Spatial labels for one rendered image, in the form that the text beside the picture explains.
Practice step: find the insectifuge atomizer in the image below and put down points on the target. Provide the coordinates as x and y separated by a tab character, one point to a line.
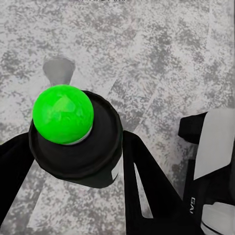
75	135

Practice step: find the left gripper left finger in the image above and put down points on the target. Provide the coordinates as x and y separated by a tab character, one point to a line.
16	160

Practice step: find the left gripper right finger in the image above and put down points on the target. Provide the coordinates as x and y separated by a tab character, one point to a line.
170	214

